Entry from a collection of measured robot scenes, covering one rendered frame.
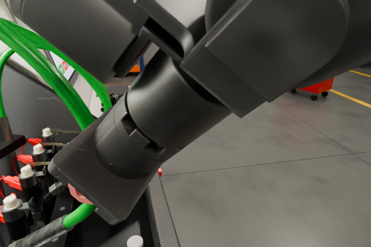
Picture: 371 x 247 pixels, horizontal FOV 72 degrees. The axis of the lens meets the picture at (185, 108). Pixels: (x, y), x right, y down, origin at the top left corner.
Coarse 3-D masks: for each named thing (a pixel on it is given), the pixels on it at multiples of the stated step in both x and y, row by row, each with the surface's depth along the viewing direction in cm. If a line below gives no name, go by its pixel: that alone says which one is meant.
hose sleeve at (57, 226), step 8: (64, 216) 28; (48, 224) 28; (56, 224) 27; (40, 232) 28; (48, 232) 28; (56, 232) 27; (64, 232) 27; (24, 240) 29; (32, 240) 28; (40, 240) 28; (48, 240) 28
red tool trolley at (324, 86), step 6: (330, 78) 408; (318, 84) 394; (324, 84) 402; (330, 84) 414; (306, 90) 411; (312, 90) 403; (318, 90) 396; (324, 90) 408; (312, 96) 409; (324, 96) 428
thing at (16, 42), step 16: (0, 32) 20; (16, 32) 21; (16, 48) 20; (32, 48) 21; (32, 64) 21; (48, 64) 21; (48, 80) 21; (64, 80) 22; (64, 96) 22; (80, 96) 22; (80, 112) 22; (80, 208) 26; (64, 224) 27
